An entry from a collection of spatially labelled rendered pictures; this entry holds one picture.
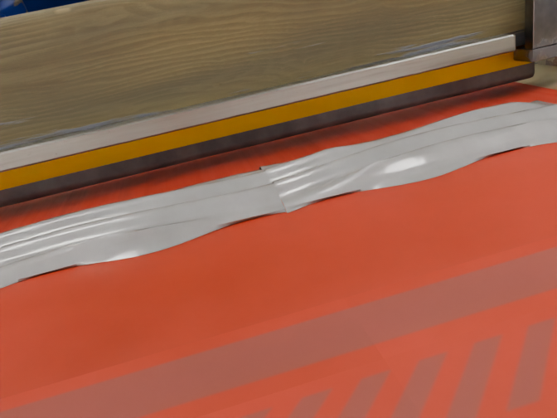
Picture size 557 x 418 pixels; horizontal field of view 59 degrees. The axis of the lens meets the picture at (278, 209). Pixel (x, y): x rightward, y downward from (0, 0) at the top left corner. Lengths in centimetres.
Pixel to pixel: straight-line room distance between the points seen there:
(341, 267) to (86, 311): 9
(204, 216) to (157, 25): 12
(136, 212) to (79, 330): 8
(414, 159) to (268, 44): 11
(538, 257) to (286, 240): 9
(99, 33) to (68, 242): 12
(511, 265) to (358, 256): 5
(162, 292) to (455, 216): 11
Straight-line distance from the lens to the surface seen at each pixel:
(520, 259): 17
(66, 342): 18
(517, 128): 27
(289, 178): 24
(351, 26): 31
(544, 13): 36
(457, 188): 22
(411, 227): 19
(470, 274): 16
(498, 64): 37
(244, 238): 21
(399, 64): 31
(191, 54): 30
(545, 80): 41
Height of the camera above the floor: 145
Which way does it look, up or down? 54 degrees down
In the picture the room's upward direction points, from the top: 4 degrees counter-clockwise
